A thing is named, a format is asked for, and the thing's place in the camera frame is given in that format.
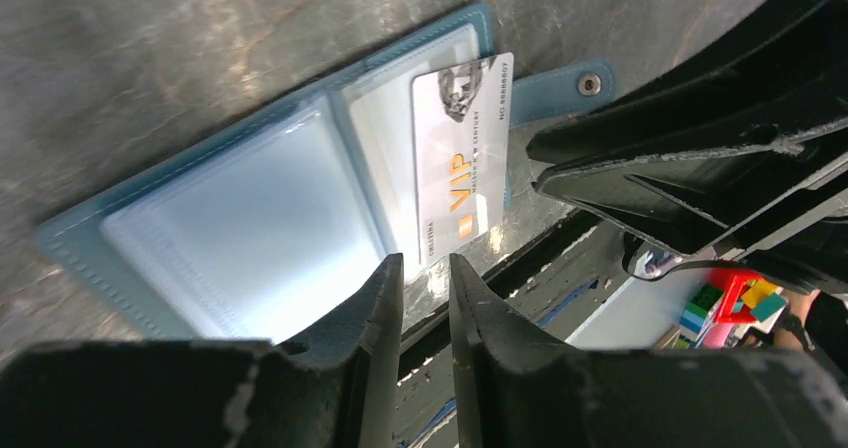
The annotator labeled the white VIP card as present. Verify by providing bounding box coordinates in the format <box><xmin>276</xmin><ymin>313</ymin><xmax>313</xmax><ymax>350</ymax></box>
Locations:
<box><xmin>411</xmin><ymin>52</ymin><xmax>514</xmax><ymax>265</ymax></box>

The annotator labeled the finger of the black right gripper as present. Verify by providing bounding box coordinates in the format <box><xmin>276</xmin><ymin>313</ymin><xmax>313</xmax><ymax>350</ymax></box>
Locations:
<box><xmin>534</xmin><ymin>129</ymin><xmax>847</xmax><ymax>256</ymax></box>
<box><xmin>527</xmin><ymin>0</ymin><xmax>847</xmax><ymax>166</ymax></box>

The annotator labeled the colourful toy blocks pile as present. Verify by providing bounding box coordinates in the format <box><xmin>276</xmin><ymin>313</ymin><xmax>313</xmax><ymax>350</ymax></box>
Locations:
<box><xmin>668</xmin><ymin>269</ymin><xmax>788</xmax><ymax>349</ymax></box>

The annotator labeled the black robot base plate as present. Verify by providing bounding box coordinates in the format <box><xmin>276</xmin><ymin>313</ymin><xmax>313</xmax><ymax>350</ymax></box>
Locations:
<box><xmin>390</xmin><ymin>209</ymin><xmax>637</xmax><ymax>448</ymax></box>

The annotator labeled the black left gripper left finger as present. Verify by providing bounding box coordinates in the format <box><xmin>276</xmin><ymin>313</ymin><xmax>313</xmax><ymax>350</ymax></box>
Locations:
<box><xmin>1</xmin><ymin>254</ymin><xmax>404</xmax><ymax>447</ymax></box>

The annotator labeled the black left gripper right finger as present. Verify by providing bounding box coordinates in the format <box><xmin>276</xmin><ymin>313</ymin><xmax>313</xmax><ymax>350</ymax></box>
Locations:
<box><xmin>449</xmin><ymin>254</ymin><xmax>847</xmax><ymax>447</ymax></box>

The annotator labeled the blue card holder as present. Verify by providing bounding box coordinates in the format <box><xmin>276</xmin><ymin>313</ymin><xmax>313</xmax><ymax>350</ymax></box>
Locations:
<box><xmin>37</xmin><ymin>3</ymin><xmax>616</xmax><ymax>341</ymax></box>

